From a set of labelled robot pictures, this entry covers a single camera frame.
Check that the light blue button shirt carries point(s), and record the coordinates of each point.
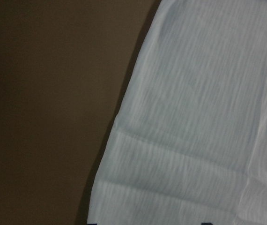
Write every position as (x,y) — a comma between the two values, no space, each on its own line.
(189,144)

